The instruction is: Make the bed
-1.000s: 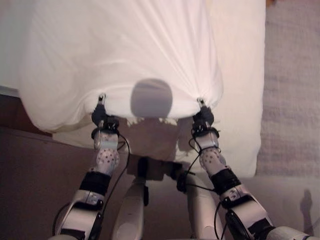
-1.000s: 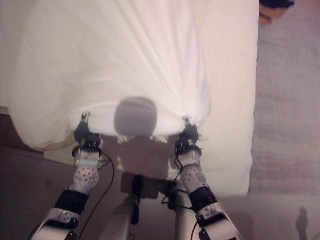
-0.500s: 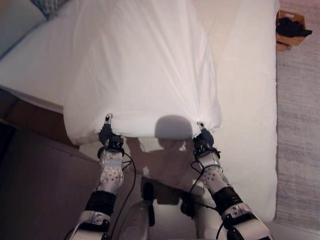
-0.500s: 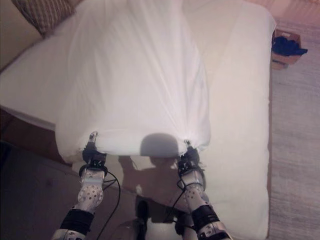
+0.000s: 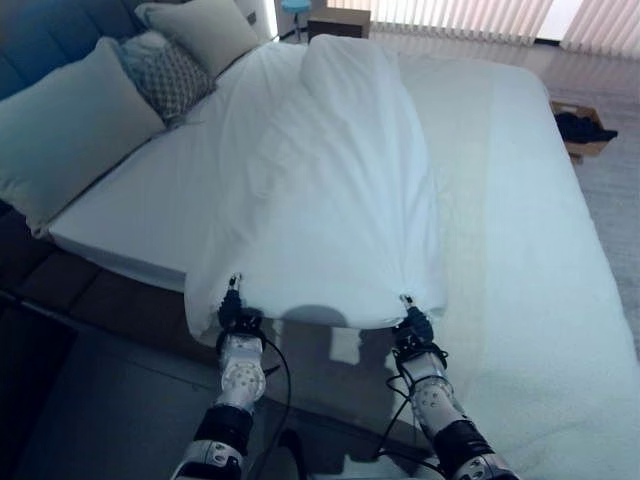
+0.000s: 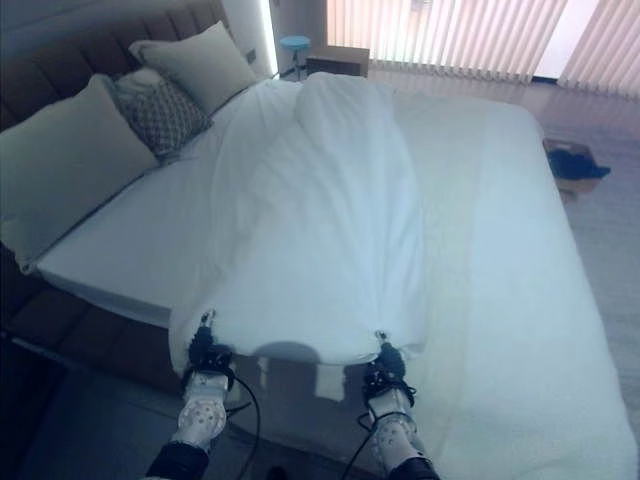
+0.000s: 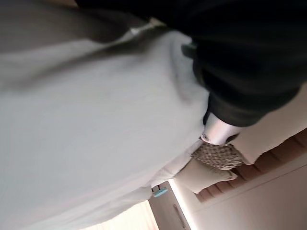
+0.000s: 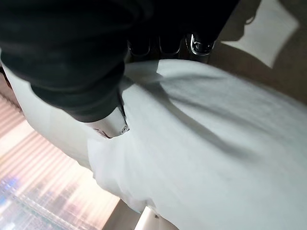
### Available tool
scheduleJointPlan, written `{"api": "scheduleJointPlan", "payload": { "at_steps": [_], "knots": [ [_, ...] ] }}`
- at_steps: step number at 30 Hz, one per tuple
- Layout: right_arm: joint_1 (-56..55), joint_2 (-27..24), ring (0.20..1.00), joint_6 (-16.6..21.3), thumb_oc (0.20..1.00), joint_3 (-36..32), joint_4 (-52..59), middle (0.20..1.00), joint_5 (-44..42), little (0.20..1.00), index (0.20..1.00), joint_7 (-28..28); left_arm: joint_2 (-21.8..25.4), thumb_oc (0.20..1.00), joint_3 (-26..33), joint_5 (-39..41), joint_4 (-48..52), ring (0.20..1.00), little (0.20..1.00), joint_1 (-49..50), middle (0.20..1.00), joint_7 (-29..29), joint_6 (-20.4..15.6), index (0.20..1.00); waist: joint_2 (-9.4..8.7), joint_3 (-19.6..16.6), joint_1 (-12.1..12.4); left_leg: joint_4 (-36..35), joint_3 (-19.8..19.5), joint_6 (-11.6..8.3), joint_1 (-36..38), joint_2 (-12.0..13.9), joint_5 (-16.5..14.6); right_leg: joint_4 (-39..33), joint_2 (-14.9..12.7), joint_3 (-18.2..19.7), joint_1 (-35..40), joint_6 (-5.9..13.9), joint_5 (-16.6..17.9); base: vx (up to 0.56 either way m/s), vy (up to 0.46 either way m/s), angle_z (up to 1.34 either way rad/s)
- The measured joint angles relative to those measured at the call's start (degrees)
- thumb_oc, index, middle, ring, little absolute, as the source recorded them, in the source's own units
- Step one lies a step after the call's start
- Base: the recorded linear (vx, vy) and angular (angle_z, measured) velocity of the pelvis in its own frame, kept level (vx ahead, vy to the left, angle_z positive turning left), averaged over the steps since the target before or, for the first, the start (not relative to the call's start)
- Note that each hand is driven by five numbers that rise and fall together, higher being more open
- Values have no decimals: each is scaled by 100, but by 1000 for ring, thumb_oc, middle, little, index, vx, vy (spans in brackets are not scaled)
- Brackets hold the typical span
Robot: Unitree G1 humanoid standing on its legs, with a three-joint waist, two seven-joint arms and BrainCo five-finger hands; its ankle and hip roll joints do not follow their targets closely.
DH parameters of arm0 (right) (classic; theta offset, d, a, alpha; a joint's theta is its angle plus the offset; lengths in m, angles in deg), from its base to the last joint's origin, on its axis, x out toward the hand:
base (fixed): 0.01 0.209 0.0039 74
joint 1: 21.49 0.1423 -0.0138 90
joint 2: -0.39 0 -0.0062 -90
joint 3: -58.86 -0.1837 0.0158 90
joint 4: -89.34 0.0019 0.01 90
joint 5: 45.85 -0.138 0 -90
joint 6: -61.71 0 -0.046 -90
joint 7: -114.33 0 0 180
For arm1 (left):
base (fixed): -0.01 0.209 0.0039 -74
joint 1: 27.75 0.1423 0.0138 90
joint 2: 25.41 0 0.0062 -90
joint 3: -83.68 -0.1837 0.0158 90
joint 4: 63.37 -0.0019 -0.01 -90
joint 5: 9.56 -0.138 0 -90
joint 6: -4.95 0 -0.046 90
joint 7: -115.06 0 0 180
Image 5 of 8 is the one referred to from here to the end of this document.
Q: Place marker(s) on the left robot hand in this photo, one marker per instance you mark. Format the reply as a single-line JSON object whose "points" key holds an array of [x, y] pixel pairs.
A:
{"points": [[233, 306]]}

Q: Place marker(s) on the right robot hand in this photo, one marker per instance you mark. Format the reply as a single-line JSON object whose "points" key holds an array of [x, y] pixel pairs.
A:
{"points": [[416, 320]]}

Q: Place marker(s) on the white duvet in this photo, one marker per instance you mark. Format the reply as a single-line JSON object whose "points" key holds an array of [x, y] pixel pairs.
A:
{"points": [[320, 190]]}

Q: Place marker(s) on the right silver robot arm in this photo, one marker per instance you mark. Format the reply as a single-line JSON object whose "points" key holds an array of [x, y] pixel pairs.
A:
{"points": [[440, 400]]}

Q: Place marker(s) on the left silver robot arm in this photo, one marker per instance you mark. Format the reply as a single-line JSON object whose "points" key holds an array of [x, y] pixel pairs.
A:
{"points": [[235, 380]]}

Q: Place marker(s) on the white mattress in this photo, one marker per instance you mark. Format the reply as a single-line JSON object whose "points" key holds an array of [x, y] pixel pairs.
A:
{"points": [[520, 260]]}

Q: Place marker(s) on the cardboard box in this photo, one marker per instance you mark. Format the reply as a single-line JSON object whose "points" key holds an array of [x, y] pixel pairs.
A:
{"points": [[580, 145]]}

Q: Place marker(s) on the large beige pillow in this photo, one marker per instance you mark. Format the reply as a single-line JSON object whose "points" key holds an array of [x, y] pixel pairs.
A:
{"points": [[70, 130], [210, 30]]}

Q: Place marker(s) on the patterned grey cushion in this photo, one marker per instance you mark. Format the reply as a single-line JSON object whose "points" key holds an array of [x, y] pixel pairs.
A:
{"points": [[167, 75]]}

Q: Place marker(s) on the black cloth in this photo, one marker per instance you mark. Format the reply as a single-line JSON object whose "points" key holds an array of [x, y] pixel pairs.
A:
{"points": [[582, 127]]}

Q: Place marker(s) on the brown bedside table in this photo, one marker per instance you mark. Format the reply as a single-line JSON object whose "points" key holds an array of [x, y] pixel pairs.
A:
{"points": [[338, 23]]}

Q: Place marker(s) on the blue round stool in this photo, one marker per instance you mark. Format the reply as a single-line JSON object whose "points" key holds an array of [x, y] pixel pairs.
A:
{"points": [[296, 10]]}

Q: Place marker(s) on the white vertical blinds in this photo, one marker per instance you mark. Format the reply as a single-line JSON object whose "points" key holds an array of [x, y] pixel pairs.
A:
{"points": [[480, 21]]}

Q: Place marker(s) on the blue padded headboard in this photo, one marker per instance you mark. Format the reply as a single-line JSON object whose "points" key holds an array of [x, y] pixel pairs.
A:
{"points": [[45, 35]]}

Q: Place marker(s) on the dark bed frame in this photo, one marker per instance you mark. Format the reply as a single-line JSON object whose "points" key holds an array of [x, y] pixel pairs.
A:
{"points": [[90, 295]]}

